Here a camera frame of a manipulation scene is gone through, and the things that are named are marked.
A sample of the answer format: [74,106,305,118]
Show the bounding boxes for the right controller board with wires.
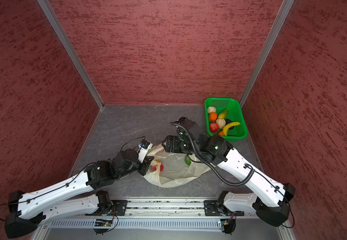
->
[220,213,236,235]

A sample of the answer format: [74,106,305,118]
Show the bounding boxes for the green plastic basket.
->
[204,98,248,141]

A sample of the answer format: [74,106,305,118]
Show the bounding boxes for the yellow banana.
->
[222,122,240,136]

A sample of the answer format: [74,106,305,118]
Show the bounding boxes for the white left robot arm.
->
[4,149,154,239]

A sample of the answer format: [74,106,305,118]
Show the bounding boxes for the beige round fruit in basket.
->
[207,106,217,114]

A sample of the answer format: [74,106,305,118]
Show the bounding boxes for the beige round fruit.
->
[215,119,226,130]
[207,106,217,114]

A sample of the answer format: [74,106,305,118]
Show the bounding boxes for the aluminium corner post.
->
[37,0,105,111]
[239,0,294,108]

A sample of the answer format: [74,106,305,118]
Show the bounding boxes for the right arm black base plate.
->
[203,200,244,217]

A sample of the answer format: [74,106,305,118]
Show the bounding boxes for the round orange fruit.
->
[208,112,217,122]

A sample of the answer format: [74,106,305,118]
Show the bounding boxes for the left controller board with wires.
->
[93,207,119,235]

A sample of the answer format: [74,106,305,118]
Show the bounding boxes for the yellow green mango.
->
[218,109,228,119]

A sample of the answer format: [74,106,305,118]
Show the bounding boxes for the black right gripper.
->
[163,134,201,153]

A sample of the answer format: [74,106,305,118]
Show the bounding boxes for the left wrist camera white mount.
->
[137,139,153,163]

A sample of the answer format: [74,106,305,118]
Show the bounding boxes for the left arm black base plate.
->
[86,200,128,216]

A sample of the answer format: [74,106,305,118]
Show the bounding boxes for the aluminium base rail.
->
[47,197,286,217]

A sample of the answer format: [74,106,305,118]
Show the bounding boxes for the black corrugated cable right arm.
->
[169,122,255,187]

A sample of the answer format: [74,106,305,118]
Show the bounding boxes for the aluminium corner post right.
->
[239,0,294,108]

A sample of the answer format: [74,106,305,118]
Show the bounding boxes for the aluminium corner post left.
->
[37,0,105,111]

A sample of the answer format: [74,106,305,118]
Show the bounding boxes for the perforated cable duct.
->
[49,218,221,231]

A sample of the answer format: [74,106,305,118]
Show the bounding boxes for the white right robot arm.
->
[162,117,295,227]

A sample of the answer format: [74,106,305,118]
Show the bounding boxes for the controller board with wires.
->
[220,213,236,235]
[93,207,119,235]

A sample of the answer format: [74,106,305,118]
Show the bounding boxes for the translucent yellow plastic bag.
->
[144,145,210,188]

